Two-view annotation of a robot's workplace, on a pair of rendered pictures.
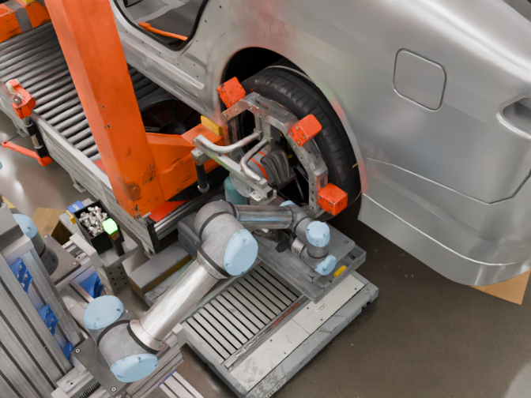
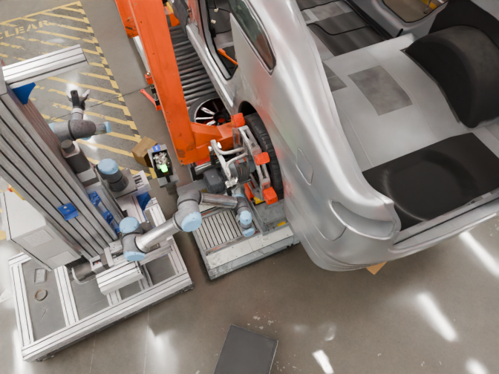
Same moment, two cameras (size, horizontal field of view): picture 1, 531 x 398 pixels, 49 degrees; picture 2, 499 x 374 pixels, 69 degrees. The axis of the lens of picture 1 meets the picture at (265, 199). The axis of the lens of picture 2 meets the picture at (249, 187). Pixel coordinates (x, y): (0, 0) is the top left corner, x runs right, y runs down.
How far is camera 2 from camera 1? 78 cm
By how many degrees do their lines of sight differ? 15
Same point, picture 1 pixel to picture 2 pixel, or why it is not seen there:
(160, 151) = (199, 136)
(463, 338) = (333, 281)
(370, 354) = (281, 271)
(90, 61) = (162, 90)
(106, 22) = (173, 73)
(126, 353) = (130, 248)
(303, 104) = (265, 144)
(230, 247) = (185, 220)
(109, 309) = (131, 225)
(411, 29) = (303, 142)
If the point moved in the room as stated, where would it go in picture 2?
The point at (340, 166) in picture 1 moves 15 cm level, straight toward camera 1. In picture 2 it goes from (276, 181) to (267, 199)
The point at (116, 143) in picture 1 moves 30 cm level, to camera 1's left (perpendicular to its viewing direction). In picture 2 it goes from (173, 130) to (136, 122)
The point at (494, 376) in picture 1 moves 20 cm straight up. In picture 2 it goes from (338, 306) to (344, 299)
